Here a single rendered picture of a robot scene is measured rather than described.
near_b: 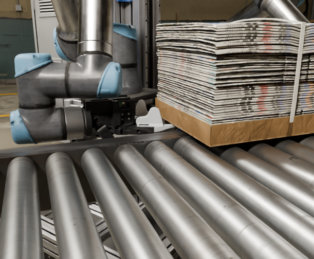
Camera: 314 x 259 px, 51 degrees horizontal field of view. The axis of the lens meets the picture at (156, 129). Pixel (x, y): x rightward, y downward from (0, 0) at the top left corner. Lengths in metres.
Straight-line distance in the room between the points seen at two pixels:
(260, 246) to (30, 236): 0.25
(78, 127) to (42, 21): 0.91
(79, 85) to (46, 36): 0.90
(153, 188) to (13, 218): 0.19
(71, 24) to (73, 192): 0.68
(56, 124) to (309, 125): 0.53
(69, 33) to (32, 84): 0.41
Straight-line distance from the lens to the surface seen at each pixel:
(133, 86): 1.12
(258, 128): 0.68
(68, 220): 0.43
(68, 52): 1.14
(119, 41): 1.11
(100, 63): 0.70
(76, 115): 0.75
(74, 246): 0.38
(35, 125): 0.74
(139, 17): 1.34
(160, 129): 0.77
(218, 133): 0.63
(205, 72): 0.64
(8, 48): 7.47
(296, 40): 0.70
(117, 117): 0.76
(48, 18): 1.56
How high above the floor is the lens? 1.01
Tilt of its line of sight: 16 degrees down
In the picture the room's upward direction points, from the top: straight up
